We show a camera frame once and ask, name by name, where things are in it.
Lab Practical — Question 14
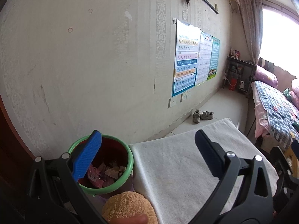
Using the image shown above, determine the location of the bed with plaid quilt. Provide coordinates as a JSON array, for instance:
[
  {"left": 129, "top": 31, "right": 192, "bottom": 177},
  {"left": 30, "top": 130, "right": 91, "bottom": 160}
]
[{"left": 251, "top": 81, "right": 298, "bottom": 151}]

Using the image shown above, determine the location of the black wall rail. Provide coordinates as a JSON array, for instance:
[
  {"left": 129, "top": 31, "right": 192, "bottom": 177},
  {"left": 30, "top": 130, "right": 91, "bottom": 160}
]
[{"left": 202, "top": 0, "right": 219, "bottom": 15}]

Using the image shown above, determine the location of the white wall socket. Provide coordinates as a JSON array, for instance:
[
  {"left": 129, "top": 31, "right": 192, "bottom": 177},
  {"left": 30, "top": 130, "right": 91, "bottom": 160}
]
[{"left": 180, "top": 91, "right": 187, "bottom": 102}]

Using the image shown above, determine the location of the window curtain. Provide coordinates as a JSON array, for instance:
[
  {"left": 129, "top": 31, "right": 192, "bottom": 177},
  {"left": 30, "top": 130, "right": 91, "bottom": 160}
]
[{"left": 239, "top": 0, "right": 263, "bottom": 64}]

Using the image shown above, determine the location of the grey shoe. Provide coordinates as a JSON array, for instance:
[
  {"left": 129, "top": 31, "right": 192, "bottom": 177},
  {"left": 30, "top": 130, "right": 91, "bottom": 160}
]
[
  {"left": 200, "top": 111, "right": 214, "bottom": 120},
  {"left": 193, "top": 110, "right": 201, "bottom": 124}
]

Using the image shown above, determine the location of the small red bucket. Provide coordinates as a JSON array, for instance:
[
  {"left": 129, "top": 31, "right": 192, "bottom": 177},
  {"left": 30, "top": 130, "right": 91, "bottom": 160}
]
[{"left": 229, "top": 78, "right": 238, "bottom": 91}]

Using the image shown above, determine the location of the red bin with green rim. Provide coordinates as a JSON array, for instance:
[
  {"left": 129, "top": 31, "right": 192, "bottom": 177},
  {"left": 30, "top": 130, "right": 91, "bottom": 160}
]
[{"left": 78, "top": 135, "right": 134, "bottom": 199}]

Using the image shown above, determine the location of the white grid wall poster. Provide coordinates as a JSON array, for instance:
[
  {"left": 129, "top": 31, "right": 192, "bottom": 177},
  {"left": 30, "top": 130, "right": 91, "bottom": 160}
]
[{"left": 195, "top": 32, "right": 213, "bottom": 85}]

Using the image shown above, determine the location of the person left hand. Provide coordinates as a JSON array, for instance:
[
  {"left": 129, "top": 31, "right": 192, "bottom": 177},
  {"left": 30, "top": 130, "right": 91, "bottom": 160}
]
[{"left": 109, "top": 214, "right": 149, "bottom": 224}]

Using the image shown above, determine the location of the white table cloth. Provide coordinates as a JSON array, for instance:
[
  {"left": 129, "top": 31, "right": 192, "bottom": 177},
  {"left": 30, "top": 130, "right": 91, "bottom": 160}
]
[{"left": 129, "top": 118, "right": 278, "bottom": 223}]

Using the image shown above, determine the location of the folded pink blanket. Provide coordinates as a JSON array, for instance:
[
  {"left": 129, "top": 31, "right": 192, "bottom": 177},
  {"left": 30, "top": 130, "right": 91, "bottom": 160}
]
[{"left": 289, "top": 78, "right": 299, "bottom": 109}]

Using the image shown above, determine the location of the dark bedside shelf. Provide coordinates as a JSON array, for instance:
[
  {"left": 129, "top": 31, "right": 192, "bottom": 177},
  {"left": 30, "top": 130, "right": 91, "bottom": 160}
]
[{"left": 221, "top": 56, "right": 256, "bottom": 98}]

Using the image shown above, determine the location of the blue pinyin wall poster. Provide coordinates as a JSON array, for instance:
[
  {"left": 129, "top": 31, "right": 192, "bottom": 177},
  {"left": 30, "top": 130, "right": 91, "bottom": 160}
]
[{"left": 172, "top": 20, "right": 201, "bottom": 97}]

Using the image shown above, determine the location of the green number wall poster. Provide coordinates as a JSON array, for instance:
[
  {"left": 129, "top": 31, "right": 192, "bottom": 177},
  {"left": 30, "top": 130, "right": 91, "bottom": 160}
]
[{"left": 207, "top": 37, "right": 220, "bottom": 80}]

